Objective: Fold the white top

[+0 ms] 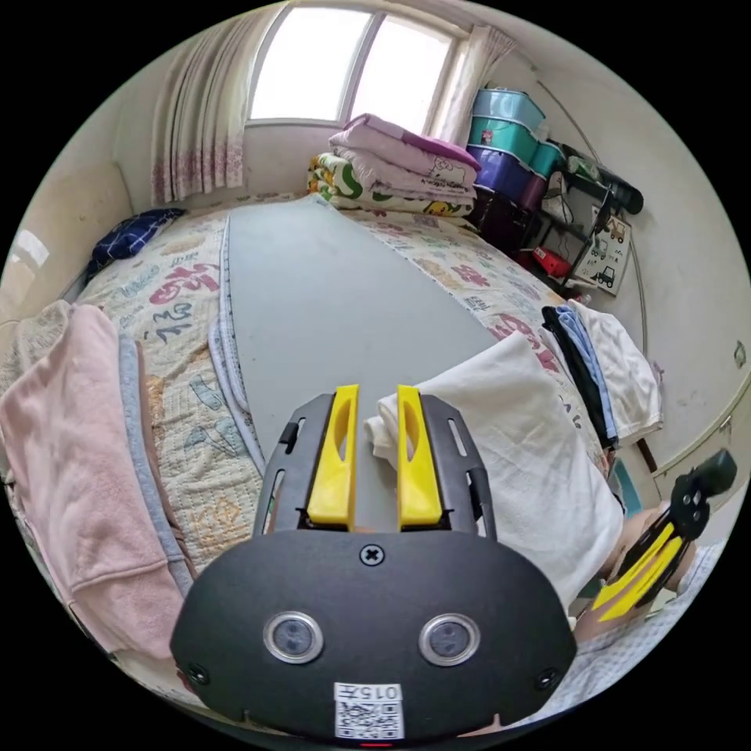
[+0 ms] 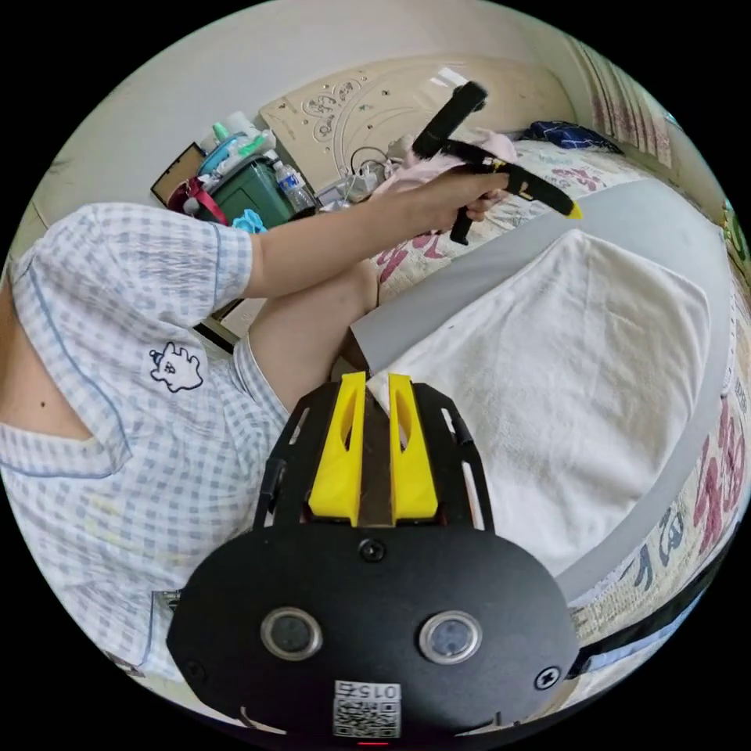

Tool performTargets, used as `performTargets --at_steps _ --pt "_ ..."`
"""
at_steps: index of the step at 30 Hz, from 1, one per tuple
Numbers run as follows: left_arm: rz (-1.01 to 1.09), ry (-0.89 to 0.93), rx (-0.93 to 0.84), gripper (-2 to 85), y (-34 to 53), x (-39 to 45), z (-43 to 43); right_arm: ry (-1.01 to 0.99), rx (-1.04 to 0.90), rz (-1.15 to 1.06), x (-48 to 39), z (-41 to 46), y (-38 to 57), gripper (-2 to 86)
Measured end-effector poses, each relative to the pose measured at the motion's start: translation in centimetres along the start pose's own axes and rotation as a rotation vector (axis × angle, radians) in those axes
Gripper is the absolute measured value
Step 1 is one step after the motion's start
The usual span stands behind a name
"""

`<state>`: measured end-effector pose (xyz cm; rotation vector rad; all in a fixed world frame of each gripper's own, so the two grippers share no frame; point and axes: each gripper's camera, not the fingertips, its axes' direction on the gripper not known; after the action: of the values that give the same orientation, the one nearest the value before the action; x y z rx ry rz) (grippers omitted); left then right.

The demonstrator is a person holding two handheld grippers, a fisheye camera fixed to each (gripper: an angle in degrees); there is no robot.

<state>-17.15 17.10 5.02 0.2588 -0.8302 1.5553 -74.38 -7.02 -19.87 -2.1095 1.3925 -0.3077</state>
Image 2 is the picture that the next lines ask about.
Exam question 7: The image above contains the pile of clothes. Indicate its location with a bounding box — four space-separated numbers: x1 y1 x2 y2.
369 128 520 198

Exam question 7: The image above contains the dark blue patterned cloth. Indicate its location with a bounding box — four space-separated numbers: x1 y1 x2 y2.
525 120 623 156

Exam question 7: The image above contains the person's body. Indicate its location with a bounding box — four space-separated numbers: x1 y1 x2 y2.
0 202 383 695

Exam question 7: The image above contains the white top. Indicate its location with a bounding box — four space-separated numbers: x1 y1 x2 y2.
366 228 714 579

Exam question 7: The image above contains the person's left forearm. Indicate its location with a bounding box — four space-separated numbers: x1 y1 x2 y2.
304 178 440 278

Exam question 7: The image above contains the clear plastic water bottle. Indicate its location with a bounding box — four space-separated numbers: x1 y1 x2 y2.
272 161 318 214

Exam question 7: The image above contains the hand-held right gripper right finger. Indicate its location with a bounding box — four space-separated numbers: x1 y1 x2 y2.
387 372 439 526

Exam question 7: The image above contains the grey folding board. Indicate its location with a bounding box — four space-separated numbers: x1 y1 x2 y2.
350 178 735 604

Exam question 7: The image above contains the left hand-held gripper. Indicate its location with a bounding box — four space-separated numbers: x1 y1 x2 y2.
440 139 585 247

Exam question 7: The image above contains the green storage bin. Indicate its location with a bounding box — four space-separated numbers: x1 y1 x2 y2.
196 111 297 231

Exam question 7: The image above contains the person's left hand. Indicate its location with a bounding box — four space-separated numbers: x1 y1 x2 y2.
431 170 509 230

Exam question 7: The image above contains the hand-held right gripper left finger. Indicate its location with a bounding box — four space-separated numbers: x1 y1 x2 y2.
308 370 367 527

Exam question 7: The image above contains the bed with printed quilt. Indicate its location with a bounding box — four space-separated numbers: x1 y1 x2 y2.
257 56 751 664

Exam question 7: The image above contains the striped curtain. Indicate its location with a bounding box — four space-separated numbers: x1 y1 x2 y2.
577 41 676 168

